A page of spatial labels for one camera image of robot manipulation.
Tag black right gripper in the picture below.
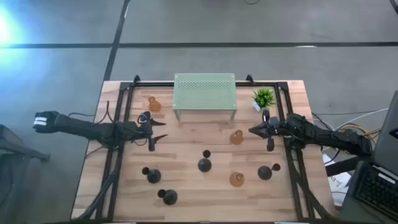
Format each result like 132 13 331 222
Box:
248 109 283 152

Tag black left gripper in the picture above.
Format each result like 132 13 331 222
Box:
136 111 169 152

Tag amber glass candle holder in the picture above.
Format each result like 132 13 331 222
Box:
148 96 162 113
229 129 244 146
229 172 245 188

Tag short black candlestick holder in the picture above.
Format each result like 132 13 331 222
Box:
142 167 162 184
257 163 281 181

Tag tall black candlestick holder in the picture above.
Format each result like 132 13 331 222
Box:
198 149 213 173
157 189 178 206

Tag small potted green plant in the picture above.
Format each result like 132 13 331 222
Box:
251 88 277 112

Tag green perforated metal shelf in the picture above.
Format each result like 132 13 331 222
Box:
172 73 238 121

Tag black flat bar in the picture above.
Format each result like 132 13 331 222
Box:
325 155 363 177

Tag white paper sheets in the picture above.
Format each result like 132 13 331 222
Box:
322 154 352 208

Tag grey side table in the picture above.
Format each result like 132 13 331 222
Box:
337 161 398 224

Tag dark metal cart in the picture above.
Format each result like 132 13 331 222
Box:
0 124 50 224

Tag dark grey laptop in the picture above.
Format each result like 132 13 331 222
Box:
346 90 398 218

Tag black metal table frame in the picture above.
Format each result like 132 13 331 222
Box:
74 74 335 222

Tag white cable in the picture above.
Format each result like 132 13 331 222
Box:
334 108 389 131

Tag yellow cable bundle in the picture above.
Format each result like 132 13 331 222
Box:
341 123 384 138

